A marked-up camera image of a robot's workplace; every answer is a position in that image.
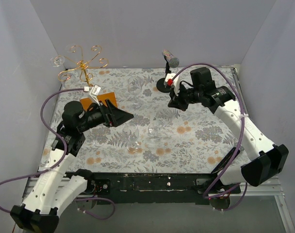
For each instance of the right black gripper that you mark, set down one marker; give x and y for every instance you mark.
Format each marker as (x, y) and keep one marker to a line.
(177, 97)

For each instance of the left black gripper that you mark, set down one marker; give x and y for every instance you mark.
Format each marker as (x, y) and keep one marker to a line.
(107, 115)

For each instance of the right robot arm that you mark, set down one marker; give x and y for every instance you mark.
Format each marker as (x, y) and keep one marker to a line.
(266, 158)

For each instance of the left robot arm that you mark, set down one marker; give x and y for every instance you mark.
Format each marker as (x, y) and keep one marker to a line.
(41, 209)

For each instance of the floral tablecloth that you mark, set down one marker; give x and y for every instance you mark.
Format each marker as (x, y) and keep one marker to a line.
(170, 140)

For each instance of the glitter microphone on stand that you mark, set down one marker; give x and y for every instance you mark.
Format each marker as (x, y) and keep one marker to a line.
(171, 59)

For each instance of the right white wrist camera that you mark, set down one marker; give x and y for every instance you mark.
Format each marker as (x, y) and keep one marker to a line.
(173, 81)

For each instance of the gold wire wine glass rack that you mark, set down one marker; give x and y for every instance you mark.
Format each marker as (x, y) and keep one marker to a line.
(84, 65)

